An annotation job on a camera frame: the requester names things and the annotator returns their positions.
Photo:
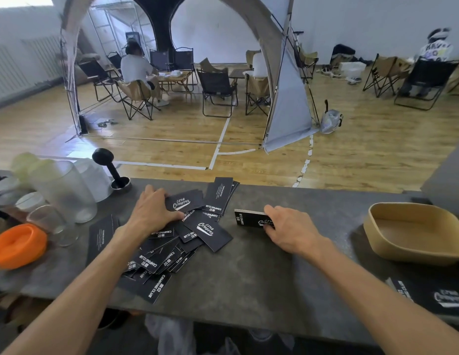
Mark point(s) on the person's left hand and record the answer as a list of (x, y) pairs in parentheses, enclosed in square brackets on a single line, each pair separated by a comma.
[(150, 214)]

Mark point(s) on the person's right hand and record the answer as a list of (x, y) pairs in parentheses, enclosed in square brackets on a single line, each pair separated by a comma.
[(294, 234)]

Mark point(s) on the person's left thumb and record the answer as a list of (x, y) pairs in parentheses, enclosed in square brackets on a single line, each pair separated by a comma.
[(175, 218)]

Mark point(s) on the person's right thumb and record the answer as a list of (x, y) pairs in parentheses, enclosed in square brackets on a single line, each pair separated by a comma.
[(270, 229)]

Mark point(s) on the black card white script print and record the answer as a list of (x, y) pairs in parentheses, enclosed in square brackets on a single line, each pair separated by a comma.
[(187, 202)]

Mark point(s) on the small stack black cards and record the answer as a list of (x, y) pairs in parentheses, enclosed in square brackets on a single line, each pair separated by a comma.
[(248, 218)]

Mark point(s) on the person's left forearm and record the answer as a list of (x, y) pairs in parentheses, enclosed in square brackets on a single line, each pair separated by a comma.
[(66, 295)]

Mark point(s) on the person's right forearm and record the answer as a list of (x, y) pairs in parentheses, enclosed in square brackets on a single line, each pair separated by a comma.
[(381, 303)]

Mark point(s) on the scattered pile of black cards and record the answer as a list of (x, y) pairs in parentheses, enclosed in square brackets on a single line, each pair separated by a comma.
[(199, 232)]

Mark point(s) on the black printed booklet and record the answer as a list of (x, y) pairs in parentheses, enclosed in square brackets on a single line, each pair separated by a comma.
[(101, 236)]

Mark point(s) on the black coffee tamper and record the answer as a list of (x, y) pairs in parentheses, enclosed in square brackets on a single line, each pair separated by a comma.
[(113, 168)]

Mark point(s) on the white plastic container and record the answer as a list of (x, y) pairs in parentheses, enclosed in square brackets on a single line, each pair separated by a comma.
[(94, 179)]

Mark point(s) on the clear plastic pitcher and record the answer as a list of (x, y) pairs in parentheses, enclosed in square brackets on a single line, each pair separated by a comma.
[(66, 192)]

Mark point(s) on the white plastic bag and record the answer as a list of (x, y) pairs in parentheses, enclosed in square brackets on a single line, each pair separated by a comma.
[(331, 121)]

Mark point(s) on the clear drinking glass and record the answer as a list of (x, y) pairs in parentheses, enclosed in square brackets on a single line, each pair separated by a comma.
[(51, 225)]

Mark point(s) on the beige folding camp chair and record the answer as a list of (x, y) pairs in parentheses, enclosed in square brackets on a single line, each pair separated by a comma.
[(257, 90), (384, 70), (135, 97), (307, 60)]

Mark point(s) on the black folding camp chair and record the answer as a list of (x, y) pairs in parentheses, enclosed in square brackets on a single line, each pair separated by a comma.
[(429, 77), (96, 75), (183, 59), (216, 90)]

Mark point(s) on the grey arched tent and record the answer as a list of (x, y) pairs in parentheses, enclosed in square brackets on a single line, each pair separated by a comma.
[(285, 88)]

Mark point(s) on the small wooden camp table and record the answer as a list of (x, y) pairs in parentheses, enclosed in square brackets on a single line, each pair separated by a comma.
[(175, 75)]

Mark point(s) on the beige rectangular tray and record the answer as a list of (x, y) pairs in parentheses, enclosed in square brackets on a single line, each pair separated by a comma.
[(414, 232)]

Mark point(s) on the clear glass bowl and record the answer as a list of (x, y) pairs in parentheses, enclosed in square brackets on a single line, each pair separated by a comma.
[(29, 201)]

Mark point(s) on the bottle with green lid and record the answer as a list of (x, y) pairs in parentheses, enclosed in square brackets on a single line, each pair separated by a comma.
[(26, 168)]

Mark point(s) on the orange round silicone bowl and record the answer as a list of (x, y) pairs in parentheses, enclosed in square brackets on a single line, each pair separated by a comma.
[(18, 245)]

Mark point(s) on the black printed menu sheet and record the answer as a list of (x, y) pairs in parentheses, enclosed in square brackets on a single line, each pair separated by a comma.
[(436, 295)]

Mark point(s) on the white storage box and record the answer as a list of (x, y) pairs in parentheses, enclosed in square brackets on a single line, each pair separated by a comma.
[(353, 69)]

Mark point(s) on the black bag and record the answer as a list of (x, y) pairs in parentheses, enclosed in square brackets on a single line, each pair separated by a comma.
[(342, 53)]

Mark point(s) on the metal scaffold frame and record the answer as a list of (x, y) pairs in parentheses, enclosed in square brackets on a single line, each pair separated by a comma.
[(118, 22)]

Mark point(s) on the white wall radiator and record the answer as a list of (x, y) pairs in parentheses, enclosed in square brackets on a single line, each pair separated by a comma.
[(22, 70)]

